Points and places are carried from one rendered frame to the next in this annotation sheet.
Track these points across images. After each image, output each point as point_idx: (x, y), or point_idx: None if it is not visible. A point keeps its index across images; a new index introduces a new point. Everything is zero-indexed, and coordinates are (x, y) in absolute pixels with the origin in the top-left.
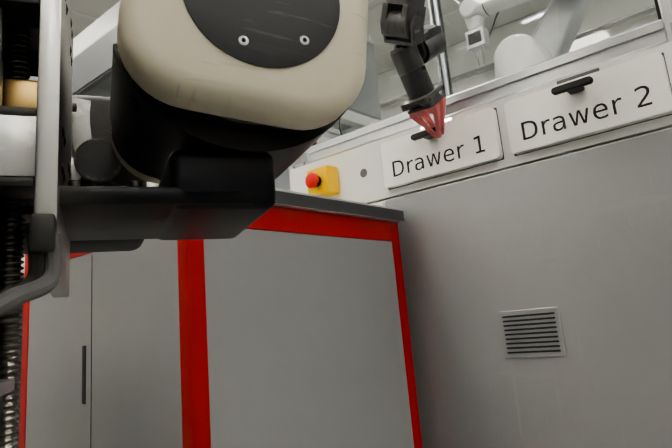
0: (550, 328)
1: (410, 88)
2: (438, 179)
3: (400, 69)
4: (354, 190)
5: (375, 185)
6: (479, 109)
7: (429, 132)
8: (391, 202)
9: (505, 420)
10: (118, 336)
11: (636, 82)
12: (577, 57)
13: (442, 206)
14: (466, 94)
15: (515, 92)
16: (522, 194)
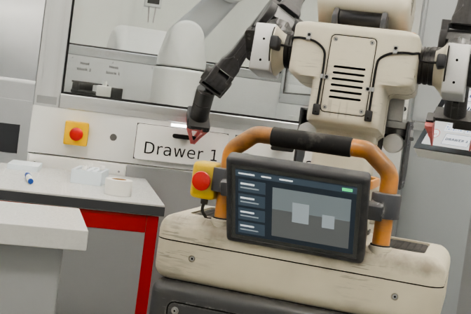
0: None
1: (200, 115)
2: (175, 165)
3: (201, 104)
4: (101, 147)
5: (121, 151)
6: (217, 130)
7: (190, 139)
8: (132, 168)
9: None
10: (65, 287)
11: (308, 158)
12: (283, 127)
13: (173, 183)
14: (212, 116)
15: (243, 130)
16: None
